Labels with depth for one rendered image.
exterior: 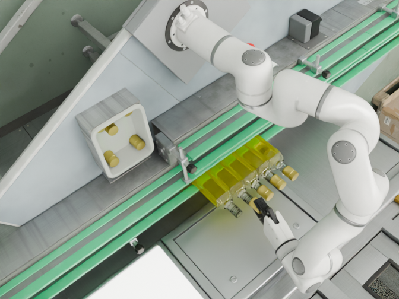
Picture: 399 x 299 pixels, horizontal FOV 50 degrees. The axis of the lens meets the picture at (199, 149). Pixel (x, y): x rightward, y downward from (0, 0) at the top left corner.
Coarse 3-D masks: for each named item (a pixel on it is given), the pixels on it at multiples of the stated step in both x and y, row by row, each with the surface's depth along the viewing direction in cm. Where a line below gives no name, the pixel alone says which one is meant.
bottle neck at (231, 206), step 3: (231, 201) 135; (228, 204) 134; (231, 204) 134; (234, 204) 134; (228, 207) 134; (231, 207) 134; (234, 207) 133; (237, 207) 134; (231, 210) 134; (234, 210) 133; (237, 210) 133; (240, 210) 133; (234, 213) 133; (237, 213) 132; (240, 213) 134; (237, 216) 134
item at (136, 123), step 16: (128, 112) 119; (144, 112) 123; (96, 128) 115; (128, 128) 134; (144, 128) 129; (96, 144) 118; (112, 144) 133; (128, 144) 138; (128, 160) 134; (112, 176) 131
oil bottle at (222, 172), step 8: (216, 168) 141; (224, 168) 141; (216, 176) 140; (224, 176) 139; (232, 176) 139; (224, 184) 138; (232, 184) 137; (240, 184) 137; (232, 192) 136; (240, 192) 136
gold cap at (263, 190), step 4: (260, 188) 137; (264, 188) 136; (260, 192) 137; (264, 192) 136; (268, 192) 135; (272, 192) 135; (264, 196) 136; (268, 196) 135; (272, 196) 137; (268, 200) 137
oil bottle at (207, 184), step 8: (200, 176) 140; (208, 176) 140; (200, 184) 139; (208, 184) 138; (216, 184) 138; (208, 192) 137; (216, 192) 136; (224, 192) 136; (216, 200) 135; (224, 200) 134; (232, 200) 136; (224, 208) 136
